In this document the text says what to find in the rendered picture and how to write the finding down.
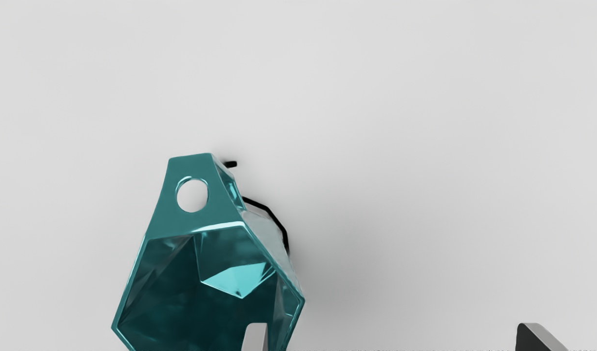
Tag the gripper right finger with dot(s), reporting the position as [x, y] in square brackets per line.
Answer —
[534, 340]

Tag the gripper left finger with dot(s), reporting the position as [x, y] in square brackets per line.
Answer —
[255, 340]

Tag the teal faceted mug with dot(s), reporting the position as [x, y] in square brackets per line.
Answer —
[181, 273]

